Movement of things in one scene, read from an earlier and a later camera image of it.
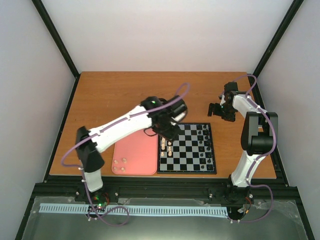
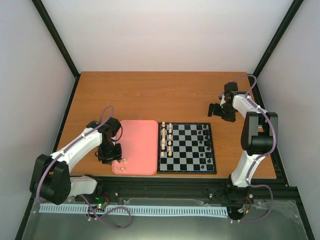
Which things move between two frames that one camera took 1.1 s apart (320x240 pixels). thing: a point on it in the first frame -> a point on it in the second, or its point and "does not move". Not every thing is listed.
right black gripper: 230,117 does not move
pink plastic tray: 136,155 does not move
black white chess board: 191,151 does not move
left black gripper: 171,135 -> 117,155
